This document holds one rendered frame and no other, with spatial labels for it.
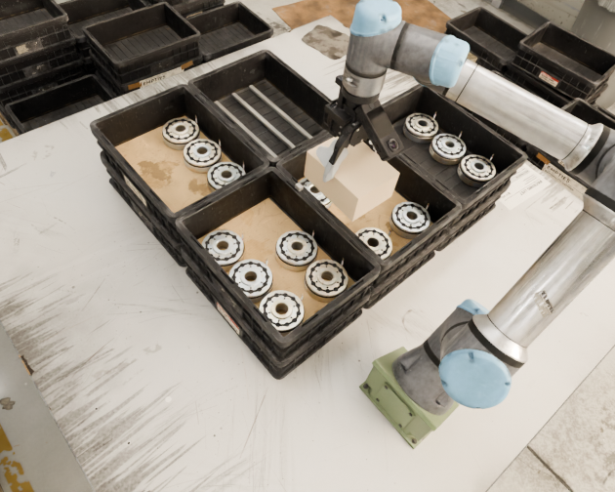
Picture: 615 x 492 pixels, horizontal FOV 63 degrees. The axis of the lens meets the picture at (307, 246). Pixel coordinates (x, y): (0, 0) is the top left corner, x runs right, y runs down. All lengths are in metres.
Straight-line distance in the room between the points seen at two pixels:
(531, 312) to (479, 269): 0.63
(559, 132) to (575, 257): 0.23
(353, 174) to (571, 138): 0.40
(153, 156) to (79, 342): 0.53
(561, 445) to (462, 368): 1.35
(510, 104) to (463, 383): 0.49
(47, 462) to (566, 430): 1.88
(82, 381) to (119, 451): 0.19
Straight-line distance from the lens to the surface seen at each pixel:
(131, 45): 2.51
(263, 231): 1.29
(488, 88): 0.98
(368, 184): 1.03
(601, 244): 0.90
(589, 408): 2.35
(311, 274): 1.19
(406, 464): 1.24
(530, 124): 0.99
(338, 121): 0.99
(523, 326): 0.92
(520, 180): 1.82
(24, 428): 2.09
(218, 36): 2.74
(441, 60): 0.86
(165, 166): 1.45
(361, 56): 0.88
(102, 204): 1.56
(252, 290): 1.16
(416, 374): 1.09
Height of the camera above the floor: 1.87
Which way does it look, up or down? 55 degrees down
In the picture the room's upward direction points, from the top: 10 degrees clockwise
